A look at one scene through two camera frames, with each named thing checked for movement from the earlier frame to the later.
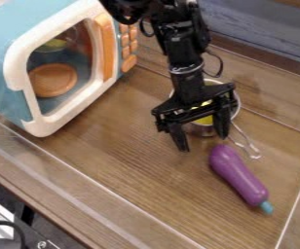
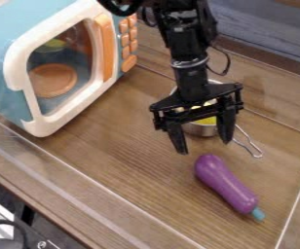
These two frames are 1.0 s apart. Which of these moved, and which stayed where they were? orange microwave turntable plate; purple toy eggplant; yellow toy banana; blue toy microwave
Moved: purple toy eggplant
Stayed: yellow toy banana; blue toy microwave; orange microwave turntable plate
